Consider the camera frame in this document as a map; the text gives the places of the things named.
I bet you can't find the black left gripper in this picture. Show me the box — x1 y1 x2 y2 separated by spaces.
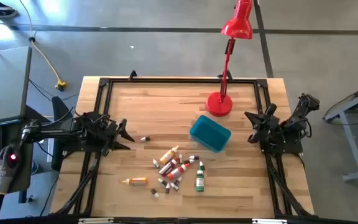
99 118 135 156

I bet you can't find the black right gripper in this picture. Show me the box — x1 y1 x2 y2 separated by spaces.
244 103 279 144

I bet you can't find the yellow-capped orange coloring bottle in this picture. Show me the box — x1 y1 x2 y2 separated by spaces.
159 145 180 166
121 177 149 187

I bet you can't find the teal plastic bin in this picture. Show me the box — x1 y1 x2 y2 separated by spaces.
189 114 232 153

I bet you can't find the red-capped dark red bottle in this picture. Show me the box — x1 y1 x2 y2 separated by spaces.
158 157 180 177

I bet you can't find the orange-capped red bottle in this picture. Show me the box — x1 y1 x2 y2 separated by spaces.
167 162 192 181

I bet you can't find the large green coloring bottle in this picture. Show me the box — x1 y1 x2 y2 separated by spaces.
195 165 205 193

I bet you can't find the red desk lamp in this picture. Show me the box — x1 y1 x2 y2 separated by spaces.
206 0 254 118

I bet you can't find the black desk base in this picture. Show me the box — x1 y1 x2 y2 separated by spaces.
25 95 74 171

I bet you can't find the grey metal table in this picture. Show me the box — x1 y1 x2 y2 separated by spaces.
323 77 358 183

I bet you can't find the person's hand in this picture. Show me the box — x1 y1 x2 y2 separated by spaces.
0 145 20 195

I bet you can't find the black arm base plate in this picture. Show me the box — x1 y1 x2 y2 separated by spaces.
261 141 304 156
62 145 108 154

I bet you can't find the black aluminium table frame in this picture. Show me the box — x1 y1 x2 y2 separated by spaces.
50 76 315 224

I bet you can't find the silver metal bracket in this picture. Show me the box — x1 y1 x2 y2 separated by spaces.
252 218 288 224
78 217 114 224

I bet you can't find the black floor cable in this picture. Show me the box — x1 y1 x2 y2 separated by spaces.
28 78 80 102

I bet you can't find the yellow extension cord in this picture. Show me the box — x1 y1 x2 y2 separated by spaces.
19 0 68 92

